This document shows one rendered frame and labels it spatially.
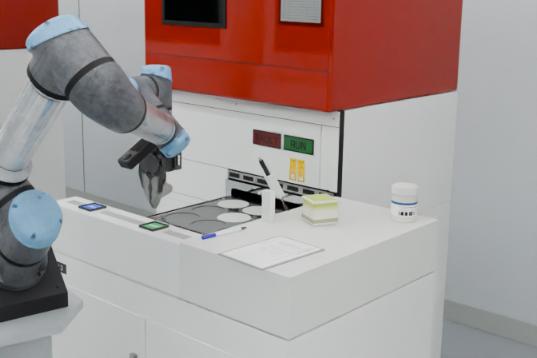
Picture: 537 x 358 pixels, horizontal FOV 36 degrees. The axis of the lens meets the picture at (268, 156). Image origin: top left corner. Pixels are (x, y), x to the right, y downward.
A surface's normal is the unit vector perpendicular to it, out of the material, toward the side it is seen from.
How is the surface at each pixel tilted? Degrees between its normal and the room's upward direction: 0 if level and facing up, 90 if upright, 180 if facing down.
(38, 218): 53
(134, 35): 90
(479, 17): 90
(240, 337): 90
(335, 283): 90
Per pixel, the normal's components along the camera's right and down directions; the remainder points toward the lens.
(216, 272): -0.66, 0.15
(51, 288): 0.46, -0.55
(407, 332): 0.75, 0.15
